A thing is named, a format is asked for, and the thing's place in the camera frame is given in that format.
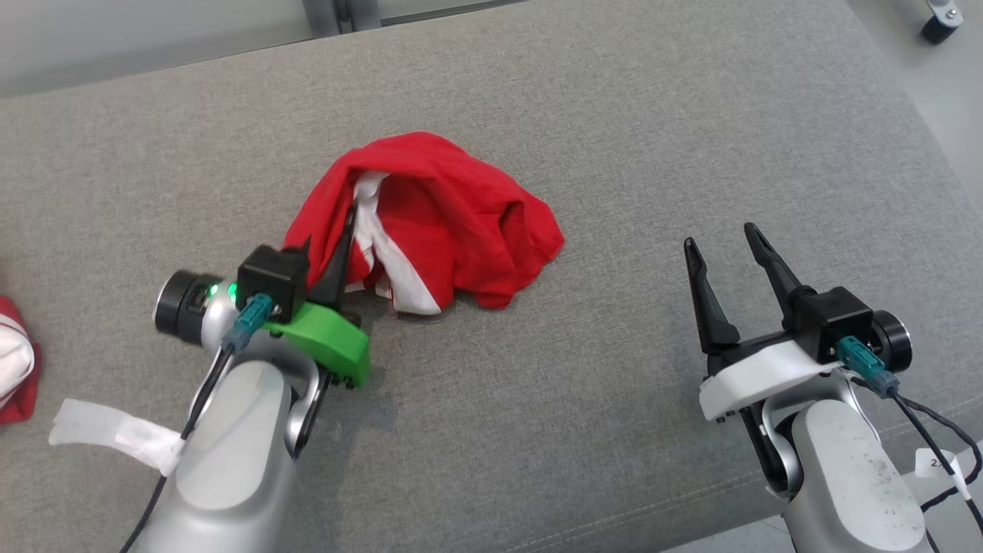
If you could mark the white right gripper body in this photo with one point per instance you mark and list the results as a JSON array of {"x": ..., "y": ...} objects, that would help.
[{"x": 756, "y": 376}]

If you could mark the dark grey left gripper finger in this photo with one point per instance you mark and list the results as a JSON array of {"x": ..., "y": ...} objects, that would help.
[
  {"x": 334, "y": 280},
  {"x": 306, "y": 247}
]

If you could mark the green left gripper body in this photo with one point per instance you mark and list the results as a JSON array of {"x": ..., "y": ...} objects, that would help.
[{"x": 338, "y": 346}]

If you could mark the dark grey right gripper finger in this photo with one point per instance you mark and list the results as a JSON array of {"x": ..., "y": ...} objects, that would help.
[
  {"x": 777, "y": 273},
  {"x": 710, "y": 307}
]

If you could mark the plain red shirt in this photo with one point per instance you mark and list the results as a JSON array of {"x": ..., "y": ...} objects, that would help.
[{"x": 453, "y": 215}]

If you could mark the red jersey with black lettering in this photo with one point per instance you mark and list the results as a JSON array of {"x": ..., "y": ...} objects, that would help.
[{"x": 15, "y": 361}]

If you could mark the white tape strip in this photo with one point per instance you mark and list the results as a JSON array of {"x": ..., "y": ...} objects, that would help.
[{"x": 100, "y": 430}]

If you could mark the black caster wheel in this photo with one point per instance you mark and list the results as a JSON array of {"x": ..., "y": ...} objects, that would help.
[{"x": 941, "y": 27}]

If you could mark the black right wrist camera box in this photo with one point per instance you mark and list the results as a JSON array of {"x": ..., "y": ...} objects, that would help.
[{"x": 833, "y": 322}]

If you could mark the grey metal frame post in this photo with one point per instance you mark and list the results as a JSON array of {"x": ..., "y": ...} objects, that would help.
[{"x": 326, "y": 15}]

